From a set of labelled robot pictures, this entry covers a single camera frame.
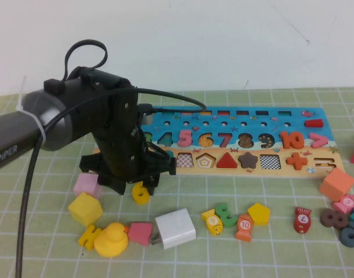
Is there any white USB charger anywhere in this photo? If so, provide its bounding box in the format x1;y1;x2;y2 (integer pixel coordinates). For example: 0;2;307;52
150;208;196;250

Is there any brown star piece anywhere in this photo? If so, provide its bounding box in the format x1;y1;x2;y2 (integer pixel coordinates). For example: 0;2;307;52
238;152;259;169

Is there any colourful wooden puzzle board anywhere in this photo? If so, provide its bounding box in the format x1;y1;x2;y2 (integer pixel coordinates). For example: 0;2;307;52
92;107;345;178

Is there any yellow equals sign piece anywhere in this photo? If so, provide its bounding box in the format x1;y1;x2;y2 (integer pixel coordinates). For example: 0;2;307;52
79;224;103;250

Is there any pink trapezoid piece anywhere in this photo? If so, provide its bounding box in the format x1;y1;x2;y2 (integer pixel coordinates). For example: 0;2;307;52
127;222;154;247

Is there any red fish number seven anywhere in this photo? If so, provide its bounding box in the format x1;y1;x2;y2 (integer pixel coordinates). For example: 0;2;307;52
294;206;312;234

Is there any orange cube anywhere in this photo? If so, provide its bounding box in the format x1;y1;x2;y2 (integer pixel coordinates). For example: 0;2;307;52
319;167;354;202

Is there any yellow cube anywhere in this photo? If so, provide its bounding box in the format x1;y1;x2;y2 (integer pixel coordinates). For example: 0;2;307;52
67;192;104;228

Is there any green checked tablecloth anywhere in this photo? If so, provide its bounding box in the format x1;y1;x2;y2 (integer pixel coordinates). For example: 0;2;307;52
0;86;354;278

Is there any yellow rubber duck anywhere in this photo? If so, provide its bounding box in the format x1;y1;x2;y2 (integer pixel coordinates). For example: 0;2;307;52
94;222;129;258

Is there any green number three piece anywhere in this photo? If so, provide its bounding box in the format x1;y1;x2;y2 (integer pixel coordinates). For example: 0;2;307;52
216;203;238;228

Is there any pink number five piece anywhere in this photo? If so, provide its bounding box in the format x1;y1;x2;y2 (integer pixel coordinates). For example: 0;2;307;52
178;129;194;147

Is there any red triangle piece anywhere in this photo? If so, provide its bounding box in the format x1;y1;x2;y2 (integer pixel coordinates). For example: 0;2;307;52
216;152;238;169

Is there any long black camera cable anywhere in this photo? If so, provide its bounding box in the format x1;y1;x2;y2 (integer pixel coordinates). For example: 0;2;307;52
15;87;207;278

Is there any yellow fish number nine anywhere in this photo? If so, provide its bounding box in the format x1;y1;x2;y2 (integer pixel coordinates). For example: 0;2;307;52
201;208;224;237

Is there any white zip tie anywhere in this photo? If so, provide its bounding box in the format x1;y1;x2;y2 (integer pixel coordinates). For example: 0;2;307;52
18;75;46;142

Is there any short black looped cable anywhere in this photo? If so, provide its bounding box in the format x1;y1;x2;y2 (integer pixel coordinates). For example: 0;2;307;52
63;40;108;82

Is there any pink fish number five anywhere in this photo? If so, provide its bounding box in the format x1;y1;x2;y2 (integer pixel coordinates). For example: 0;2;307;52
332;193;354;214

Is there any orange number ten piece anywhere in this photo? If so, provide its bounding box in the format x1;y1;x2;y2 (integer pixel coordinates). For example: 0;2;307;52
279;131;305;150

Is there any blue-grey number nine piece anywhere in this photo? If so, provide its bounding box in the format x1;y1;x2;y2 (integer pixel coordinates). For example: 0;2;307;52
338;221;354;248

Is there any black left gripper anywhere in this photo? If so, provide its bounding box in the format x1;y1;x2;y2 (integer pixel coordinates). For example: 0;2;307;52
79;89;177;195

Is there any brown number eight piece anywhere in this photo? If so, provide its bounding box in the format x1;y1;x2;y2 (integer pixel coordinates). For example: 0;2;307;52
320;208;350;230

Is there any yellow pentagon piece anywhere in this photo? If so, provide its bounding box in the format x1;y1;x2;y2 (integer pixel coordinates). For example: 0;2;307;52
247;202;271;226

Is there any orange fish number ten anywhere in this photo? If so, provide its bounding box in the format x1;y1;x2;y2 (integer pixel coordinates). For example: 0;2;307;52
235;213;254;241

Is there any orange plus sign piece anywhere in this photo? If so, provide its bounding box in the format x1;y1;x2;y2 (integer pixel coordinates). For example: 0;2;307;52
286;152;309;171

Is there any light pink cube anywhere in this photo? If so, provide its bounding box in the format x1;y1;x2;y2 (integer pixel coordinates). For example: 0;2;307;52
73;173;104;200

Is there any yellow number six piece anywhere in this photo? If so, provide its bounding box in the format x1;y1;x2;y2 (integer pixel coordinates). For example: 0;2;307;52
132;181;151;205

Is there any pink greater-than sign piece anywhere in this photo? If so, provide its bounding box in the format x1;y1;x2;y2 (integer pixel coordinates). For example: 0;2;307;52
309;133;329;149

